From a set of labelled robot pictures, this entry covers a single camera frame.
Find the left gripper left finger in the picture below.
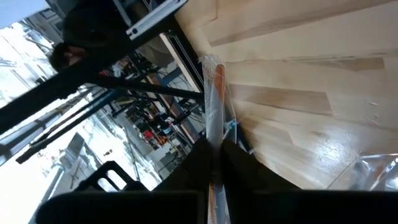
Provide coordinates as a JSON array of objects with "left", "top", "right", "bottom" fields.
[{"left": 35, "top": 138, "right": 215, "bottom": 224}]

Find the person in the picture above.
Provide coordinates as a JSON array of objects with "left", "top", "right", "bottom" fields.
[{"left": 49, "top": 0, "right": 137, "bottom": 73}]

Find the clear acrylic organizer box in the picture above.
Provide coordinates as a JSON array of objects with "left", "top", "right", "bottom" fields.
[{"left": 328, "top": 152, "right": 398, "bottom": 192}]

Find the black triangular frame bracket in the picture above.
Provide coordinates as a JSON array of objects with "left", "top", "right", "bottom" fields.
[{"left": 73, "top": 160, "right": 149, "bottom": 192}]

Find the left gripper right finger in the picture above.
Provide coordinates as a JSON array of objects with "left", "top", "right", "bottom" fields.
[{"left": 221, "top": 139, "right": 398, "bottom": 224}]

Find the silver aluminium extrusion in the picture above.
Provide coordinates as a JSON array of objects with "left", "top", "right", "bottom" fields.
[{"left": 126, "top": 0, "right": 190, "bottom": 41}]

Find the orange white wrapped toothbrush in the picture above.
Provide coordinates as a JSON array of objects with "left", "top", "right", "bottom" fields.
[{"left": 198, "top": 55, "right": 238, "bottom": 224}]

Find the black table frame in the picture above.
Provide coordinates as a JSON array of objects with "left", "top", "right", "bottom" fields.
[{"left": 0, "top": 0, "right": 206, "bottom": 166}]

